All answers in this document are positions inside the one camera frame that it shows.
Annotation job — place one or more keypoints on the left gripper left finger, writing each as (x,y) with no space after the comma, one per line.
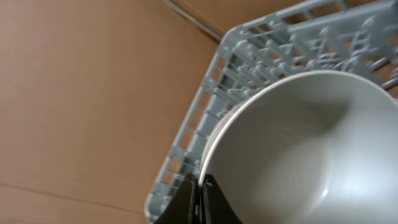
(182,207)

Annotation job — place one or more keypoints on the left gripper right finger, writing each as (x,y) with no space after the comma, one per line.
(215,209)

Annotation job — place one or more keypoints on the grey bowl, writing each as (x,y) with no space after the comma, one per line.
(317,147)

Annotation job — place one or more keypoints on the grey plastic dishwasher rack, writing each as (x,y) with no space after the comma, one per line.
(353,36)

